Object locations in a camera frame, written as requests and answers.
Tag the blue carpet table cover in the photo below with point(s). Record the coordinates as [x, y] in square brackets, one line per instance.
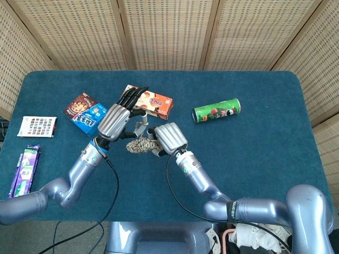
[238, 158]

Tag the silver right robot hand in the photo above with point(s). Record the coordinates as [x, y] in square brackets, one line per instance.
[170, 137]

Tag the white power strip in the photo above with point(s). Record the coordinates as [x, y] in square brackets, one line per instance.
[212, 235]

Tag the pink basket rim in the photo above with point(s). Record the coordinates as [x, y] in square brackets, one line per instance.
[224, 240]

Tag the blue-grey robot torso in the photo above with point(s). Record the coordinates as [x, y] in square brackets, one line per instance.
[159, 238]

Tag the white picture card box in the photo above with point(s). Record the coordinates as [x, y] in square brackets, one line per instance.
[37, 127]

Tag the orange wafer snack box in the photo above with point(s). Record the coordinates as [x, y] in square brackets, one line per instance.
[159, 103]

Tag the black device beside table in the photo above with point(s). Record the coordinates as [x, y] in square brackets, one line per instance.
[2, 129]

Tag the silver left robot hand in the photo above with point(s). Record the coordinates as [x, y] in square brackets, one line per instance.
[114, 121]

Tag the blue chocolate cookie box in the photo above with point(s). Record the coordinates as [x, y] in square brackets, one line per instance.
[79, 116]

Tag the purple slim carton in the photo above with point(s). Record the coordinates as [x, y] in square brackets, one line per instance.
[23, 172]

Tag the wicker folding screen panel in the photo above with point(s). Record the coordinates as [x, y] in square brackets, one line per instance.
[320, 66]
[169, 31]
[79, 31]
[16, 58]
[259, 31]

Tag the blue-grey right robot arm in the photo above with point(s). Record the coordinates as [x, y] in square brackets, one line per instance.
[201, 182]

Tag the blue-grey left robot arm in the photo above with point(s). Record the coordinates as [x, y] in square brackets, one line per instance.
[79, 172]

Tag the white crumpled cloth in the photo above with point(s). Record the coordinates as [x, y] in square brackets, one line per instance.
[251, 235]

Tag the green Pringles can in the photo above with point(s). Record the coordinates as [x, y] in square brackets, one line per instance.
[214, 111]

